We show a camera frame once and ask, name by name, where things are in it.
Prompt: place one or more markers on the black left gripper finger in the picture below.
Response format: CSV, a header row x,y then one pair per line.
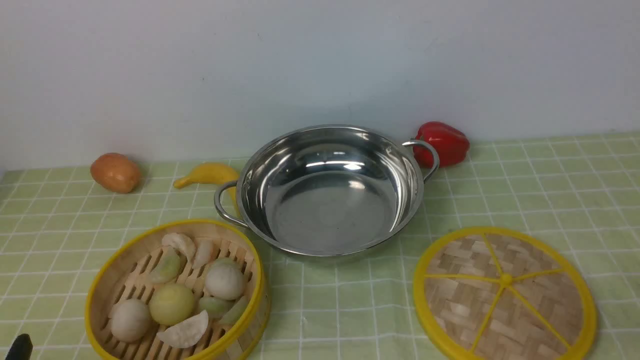
x,y
21,348

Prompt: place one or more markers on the bamboo steamer basket yellow rim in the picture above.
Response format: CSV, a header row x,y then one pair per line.
x,y
126,275

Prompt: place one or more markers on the woven bamboo steamer lid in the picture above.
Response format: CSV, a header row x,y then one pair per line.
x,y
491,293

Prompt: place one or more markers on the white round bun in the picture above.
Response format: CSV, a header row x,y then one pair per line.
x,y
129,320
225,280

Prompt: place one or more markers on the yellow green round bun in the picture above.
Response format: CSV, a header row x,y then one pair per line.
x,y
171,304

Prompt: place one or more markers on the white dumpling front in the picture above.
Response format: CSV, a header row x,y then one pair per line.
x,y
187,333

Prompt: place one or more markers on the white dumpling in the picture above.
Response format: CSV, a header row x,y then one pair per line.
x,y
187,333
203,254
181,242

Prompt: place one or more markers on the green dumpling left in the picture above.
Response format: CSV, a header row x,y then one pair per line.
x,y
169,266

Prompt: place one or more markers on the green dumpling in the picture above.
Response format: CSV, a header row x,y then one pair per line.
x,y
235,312
215,307
169,266

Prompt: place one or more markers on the white dumpling top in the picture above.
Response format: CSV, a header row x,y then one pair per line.
x,y
181,242

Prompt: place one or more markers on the green dumpling lower middle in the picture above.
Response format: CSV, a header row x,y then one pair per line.
x,y
215,307

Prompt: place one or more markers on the orange brown potato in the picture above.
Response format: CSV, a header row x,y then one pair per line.
x,y
116,173

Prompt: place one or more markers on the white dumpling upper middle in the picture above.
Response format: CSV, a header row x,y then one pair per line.
x,y
203,254

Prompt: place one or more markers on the green dumpling right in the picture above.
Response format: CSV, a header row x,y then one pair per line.
x,y
235,312

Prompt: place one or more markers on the white round bun upper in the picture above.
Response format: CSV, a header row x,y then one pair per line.
x,y
225,280

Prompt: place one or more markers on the yellow banana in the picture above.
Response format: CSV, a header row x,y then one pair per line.
x,y
208,173

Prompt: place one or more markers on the red bell pepper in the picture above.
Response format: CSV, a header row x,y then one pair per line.
x,y
451,144

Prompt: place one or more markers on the green checkered tablecloth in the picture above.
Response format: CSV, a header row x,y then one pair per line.
x,y
580,195

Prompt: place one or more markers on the stainless steel two-handled pot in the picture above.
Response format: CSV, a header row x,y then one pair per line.
x,y
329,190

